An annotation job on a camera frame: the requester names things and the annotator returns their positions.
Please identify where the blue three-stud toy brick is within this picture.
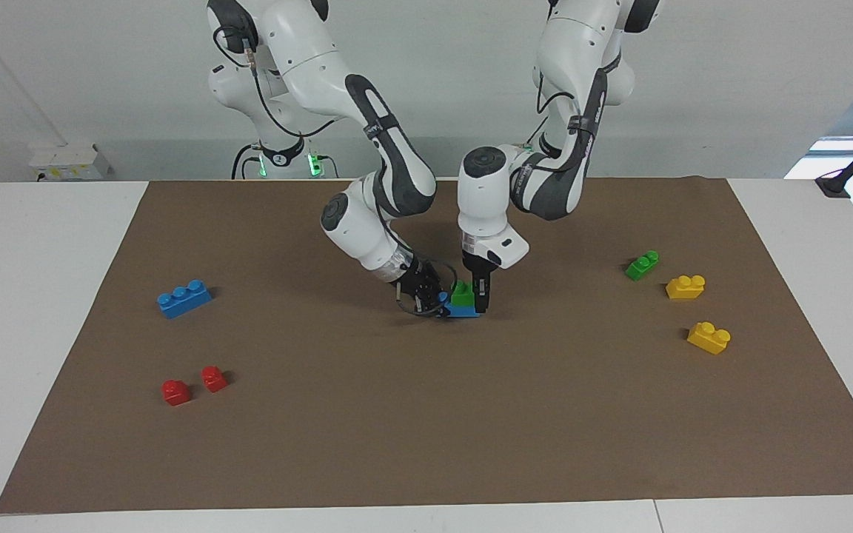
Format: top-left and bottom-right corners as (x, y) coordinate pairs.
(157, 282), (213, 320)
(438, 292), (481, 320)

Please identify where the brown table mat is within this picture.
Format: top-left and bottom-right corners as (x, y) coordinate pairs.
(0, 176), (853, 514)

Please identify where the yellow two-stud toy brick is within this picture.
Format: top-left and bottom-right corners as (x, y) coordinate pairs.
(686, 321), (732, 355)
(666, 275), (707, 300)

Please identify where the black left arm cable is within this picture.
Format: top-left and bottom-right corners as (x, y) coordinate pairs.
(532, 69), (606, 158)

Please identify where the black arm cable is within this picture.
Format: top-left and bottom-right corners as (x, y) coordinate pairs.
(532, 69), (606, 158)
(219, 26), (461, 319)

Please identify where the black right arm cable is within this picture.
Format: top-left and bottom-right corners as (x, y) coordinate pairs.
(219, 26), (461, 319)

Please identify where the black right base cable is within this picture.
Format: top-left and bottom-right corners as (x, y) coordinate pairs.
(231, 143), (261, 180)

